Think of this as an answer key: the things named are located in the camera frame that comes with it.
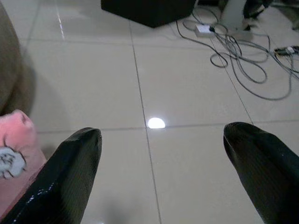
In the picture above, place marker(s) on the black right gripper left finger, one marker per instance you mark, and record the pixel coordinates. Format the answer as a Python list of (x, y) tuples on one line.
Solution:
[(63, 177)]

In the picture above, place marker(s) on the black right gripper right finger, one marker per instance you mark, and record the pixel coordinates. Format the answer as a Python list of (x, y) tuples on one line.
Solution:
[(266, 172)]

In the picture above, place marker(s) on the pink pillow with grey print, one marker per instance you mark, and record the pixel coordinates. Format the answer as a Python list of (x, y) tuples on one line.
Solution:
[(14, 136)]

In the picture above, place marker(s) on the brown beanbag sofa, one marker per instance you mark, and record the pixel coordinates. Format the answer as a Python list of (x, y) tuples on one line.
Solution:
[(9, 70)]

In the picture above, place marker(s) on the black white plug adapter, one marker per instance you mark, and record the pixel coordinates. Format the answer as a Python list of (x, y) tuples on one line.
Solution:
[(286, 50)]

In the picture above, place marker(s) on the white stand pole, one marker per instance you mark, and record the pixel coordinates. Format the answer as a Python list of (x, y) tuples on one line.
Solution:
[(231, 14)]

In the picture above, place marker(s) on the dark blue round device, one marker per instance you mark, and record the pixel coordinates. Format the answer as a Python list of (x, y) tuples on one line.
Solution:
[(253, 8)]

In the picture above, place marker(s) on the black box cabinet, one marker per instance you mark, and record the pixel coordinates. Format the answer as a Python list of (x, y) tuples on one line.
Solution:
[(149, 11)]

